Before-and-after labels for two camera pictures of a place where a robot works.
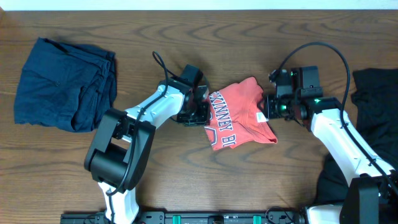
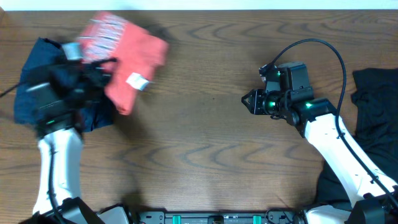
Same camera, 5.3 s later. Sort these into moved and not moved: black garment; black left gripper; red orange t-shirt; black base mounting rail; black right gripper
Moved: black left gripper; red orange t-shirt
Not moved: black right gripper; black base mounting rail; black garment
